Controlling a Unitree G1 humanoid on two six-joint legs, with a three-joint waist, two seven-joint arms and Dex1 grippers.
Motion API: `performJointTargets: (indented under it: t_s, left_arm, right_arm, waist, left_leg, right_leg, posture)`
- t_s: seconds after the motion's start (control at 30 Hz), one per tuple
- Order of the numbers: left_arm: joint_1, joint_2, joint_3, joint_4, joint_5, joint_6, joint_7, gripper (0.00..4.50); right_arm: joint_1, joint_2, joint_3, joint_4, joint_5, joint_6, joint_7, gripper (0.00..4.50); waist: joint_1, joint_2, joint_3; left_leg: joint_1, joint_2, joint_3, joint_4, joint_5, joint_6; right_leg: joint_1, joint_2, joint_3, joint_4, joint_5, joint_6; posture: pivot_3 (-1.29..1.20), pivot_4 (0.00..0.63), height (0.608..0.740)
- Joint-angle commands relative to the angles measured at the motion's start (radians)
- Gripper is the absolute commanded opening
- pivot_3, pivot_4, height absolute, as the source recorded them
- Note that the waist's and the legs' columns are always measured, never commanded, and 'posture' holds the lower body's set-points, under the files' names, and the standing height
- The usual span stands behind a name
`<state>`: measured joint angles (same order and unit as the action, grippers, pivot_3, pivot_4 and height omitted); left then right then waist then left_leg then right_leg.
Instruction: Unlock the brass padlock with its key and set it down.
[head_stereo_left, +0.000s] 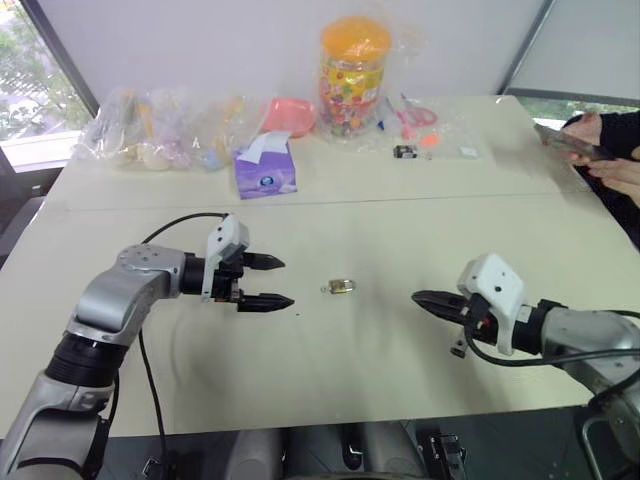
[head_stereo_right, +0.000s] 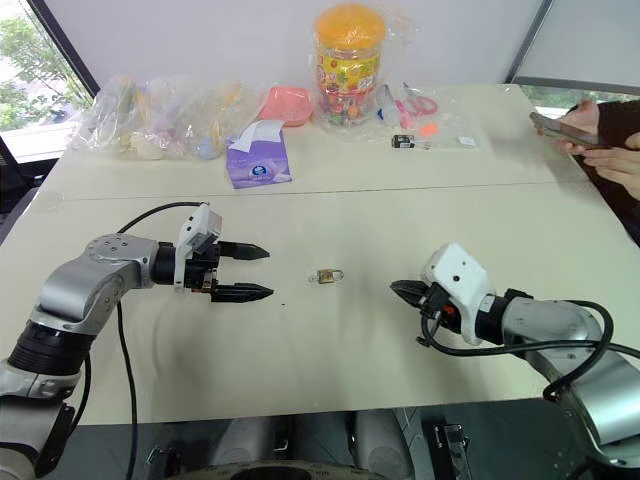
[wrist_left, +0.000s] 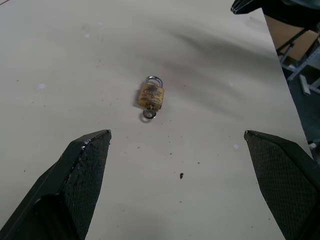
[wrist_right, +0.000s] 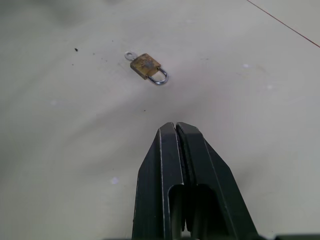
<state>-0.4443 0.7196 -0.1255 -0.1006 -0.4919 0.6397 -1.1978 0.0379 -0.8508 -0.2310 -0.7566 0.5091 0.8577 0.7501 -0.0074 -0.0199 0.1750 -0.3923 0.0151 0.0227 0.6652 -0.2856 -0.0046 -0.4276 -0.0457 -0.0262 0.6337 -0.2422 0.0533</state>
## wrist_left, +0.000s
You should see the brown cardboard box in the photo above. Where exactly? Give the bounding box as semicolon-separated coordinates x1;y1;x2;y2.
264;14;320;61

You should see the brass padlock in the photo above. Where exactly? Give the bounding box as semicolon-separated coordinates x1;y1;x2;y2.
136;75;165;110

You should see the grey metal shelf frame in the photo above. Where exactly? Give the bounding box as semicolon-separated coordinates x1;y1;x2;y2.
279;39;320;95

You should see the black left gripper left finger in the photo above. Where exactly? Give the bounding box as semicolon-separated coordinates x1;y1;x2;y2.
0;129;112;240

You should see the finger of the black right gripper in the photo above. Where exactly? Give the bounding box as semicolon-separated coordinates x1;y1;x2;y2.
230;0;263;15

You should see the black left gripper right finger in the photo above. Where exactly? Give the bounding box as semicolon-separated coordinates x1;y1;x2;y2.
243;129;320;240

